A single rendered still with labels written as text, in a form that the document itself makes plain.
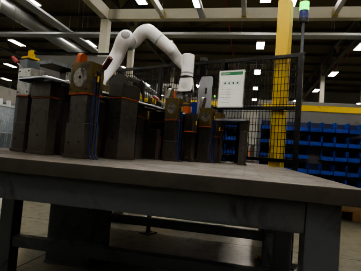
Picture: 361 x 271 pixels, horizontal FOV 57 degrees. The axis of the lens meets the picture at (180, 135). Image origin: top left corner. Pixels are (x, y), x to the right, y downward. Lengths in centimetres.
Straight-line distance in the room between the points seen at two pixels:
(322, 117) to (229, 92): 192
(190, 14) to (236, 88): 406
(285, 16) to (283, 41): 19
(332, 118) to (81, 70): 358
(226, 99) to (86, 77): 166
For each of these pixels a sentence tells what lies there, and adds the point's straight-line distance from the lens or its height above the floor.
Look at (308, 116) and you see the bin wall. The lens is 441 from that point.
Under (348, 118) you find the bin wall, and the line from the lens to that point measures 451.
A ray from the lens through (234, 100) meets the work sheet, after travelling 273.
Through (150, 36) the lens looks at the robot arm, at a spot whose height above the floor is 153.
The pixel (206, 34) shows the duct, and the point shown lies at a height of 496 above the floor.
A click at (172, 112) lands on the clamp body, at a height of 96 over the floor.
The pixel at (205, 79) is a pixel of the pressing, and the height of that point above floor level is 131.
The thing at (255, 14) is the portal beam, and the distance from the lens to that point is 655.
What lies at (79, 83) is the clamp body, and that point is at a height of 98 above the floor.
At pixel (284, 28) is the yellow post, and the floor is 176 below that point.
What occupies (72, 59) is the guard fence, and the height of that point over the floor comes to 188.
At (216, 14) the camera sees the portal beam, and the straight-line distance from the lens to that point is 659.
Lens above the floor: 75
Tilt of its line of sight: 3 degrees up
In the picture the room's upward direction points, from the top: 4 degrees clockwise
